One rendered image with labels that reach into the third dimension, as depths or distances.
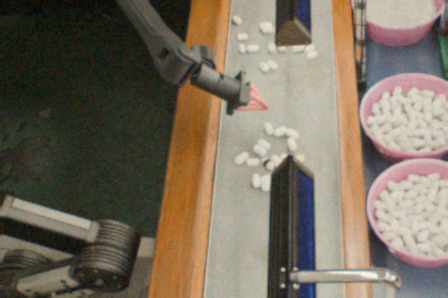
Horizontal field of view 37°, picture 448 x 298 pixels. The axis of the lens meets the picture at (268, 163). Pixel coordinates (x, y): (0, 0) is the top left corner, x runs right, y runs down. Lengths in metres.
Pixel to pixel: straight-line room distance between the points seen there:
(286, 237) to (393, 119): 0.71
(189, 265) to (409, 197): 0.52
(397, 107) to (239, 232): 0.53
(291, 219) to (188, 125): 0.69
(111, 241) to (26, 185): 1.30
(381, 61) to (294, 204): 0.91
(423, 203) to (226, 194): 0.46
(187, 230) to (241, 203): 0.15
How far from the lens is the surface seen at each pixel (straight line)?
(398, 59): 1.95
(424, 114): 1.73
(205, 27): 1.97
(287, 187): 1.12
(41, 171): 2.80
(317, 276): 1.02
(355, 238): 1.47
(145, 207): 2.55
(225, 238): 1.52
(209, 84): 1.56
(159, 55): 1.56
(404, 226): 1.52
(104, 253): 1.51
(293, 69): 1.84
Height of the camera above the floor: 2.02
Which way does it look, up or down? 52 degrees down
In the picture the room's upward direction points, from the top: 9 degrees counter-clockwise
